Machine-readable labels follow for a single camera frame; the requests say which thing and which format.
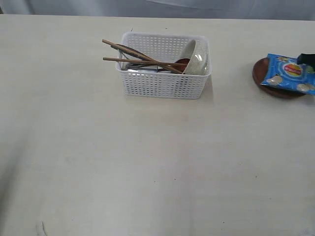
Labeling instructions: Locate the blue Lay's chips bag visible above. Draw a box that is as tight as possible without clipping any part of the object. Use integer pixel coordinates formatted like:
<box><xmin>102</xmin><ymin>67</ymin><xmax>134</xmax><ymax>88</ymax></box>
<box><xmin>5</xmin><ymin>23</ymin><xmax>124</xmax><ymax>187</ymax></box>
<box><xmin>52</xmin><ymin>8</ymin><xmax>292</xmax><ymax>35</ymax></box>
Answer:
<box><xmin>260</xmin><ymin>54</ymin><xmax>315</xmax><ymax>95</ymax></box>

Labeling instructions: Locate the brown wooden plate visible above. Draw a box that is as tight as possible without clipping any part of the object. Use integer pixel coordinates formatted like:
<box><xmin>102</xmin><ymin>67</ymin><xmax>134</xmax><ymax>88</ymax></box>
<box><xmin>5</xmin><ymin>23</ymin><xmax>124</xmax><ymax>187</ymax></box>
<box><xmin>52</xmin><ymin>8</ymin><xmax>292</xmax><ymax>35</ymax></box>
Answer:
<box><xmin>252</xmin><ymin>58</ymin><xmax>305</xmax><ymax>99</ymax></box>

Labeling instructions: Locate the brown wooden chopstick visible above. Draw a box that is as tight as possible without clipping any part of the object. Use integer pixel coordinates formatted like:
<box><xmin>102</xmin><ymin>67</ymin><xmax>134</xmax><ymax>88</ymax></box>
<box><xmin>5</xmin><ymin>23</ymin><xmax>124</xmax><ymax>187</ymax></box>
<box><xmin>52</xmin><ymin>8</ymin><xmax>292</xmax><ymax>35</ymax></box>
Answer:
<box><xmin>102</xmin><ymin>39</ymin><xmax>176</xmax><ymax>71</ymax></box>
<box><xmin>102</xmin><ymin>57</ymin><xmax>189</xmax><ymax>67</ymax></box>

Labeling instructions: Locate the speckled white ceramic bowl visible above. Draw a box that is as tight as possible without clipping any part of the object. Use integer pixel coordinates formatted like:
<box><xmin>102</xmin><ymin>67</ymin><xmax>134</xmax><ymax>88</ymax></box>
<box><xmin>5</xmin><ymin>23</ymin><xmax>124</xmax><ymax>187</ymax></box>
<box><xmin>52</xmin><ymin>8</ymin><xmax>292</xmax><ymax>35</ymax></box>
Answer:
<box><xmin>181</xmin><ymin>39</ymin><xmax>208</xmax><ymax>76</ymax></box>

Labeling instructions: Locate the brown wooden spoon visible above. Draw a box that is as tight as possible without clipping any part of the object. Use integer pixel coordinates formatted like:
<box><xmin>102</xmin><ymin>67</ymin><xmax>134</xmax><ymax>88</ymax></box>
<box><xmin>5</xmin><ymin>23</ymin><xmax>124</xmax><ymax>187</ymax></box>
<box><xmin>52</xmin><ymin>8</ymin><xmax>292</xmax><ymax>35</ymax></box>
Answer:
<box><xmin>157</xmin><ymin>58</ymin><xmax>190</xmax><ymax>74</ymax></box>

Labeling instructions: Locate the white perforated plastic basket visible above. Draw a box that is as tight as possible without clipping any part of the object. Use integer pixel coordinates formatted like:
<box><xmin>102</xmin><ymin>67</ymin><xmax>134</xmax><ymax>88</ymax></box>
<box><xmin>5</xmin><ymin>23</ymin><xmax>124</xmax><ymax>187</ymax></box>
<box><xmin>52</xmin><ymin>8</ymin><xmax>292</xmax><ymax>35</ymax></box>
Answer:
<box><xmin>116</xmin><ymin>32</ymin><xmax>212</xmax><ymax>99</ymax></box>

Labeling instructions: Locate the silver metal fork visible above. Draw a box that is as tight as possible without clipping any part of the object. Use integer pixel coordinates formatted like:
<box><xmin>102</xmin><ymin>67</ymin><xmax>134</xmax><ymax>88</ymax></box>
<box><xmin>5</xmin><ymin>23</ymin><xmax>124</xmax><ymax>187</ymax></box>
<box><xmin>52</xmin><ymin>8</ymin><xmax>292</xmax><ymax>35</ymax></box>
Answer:
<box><xmin>118</xmin><ymin>49</ymin><xmax>141</xmax><ymax>70</ymax></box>

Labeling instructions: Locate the silver metal cup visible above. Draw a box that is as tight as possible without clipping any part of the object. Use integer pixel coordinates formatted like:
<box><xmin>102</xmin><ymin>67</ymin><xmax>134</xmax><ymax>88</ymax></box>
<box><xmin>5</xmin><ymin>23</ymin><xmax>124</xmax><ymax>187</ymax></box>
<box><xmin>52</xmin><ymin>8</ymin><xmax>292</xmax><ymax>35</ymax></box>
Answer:
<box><xmin>125</xmin><ymin>63</ymin><xmax>158</xmax><ymax>73</ymax></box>

